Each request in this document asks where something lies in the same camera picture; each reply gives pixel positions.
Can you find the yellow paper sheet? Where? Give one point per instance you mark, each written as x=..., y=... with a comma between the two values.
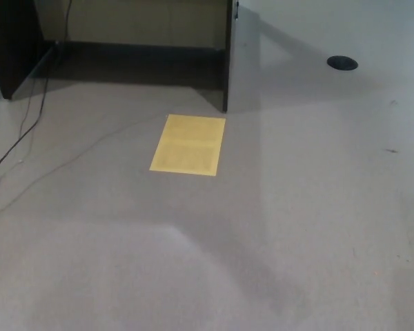
x=188, y=145

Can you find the black round floor grommet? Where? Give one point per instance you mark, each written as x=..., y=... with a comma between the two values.
x=342, y=63

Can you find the dark wooden desk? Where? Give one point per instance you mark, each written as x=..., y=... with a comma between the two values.
x=7, y=51

